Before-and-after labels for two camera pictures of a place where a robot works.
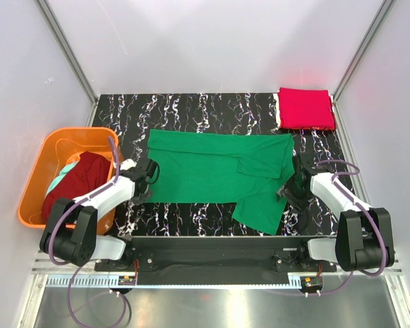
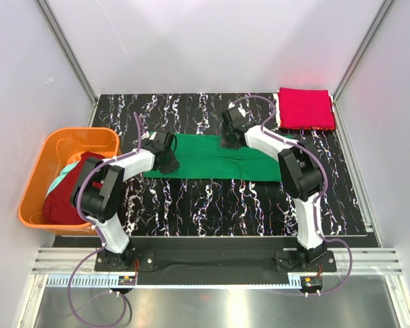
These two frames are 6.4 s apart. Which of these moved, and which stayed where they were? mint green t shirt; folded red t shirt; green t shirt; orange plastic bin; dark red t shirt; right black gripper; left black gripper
Moved: green t shirt; left black gripper; right black gripper
Stayed: orange plastic bin; folded red t shirt; dark red t shirt; mint green t shirt
